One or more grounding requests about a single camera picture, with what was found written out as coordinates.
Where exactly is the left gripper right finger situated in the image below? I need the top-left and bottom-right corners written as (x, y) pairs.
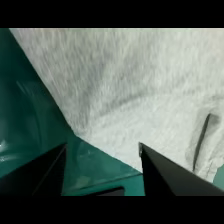
top-left (138, 142), bottom-right (224, 197)

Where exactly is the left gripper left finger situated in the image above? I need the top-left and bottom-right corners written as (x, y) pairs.
top-left (0, 142), bottom-right (68, 197)

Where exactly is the light grey garment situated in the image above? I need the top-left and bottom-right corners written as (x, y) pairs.
top-left (9, 28), bottom-right (224, 184)

